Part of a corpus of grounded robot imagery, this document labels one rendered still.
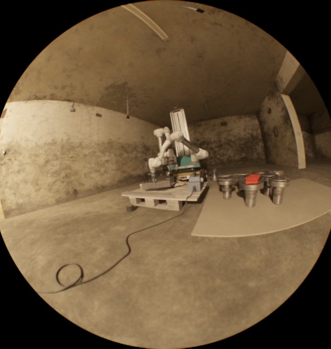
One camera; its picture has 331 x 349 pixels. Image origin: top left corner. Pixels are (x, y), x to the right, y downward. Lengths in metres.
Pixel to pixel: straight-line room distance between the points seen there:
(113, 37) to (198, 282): 3.04
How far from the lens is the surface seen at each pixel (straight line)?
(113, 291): 0.60
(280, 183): 1.09
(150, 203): 1.33
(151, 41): 2.64
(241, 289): 0.55
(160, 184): 1.49
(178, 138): 1.58
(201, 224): 0.86
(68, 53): 2.90
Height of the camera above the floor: 0.49
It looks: 4 degrees down
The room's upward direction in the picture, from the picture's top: 8 degrees counter-clockwise
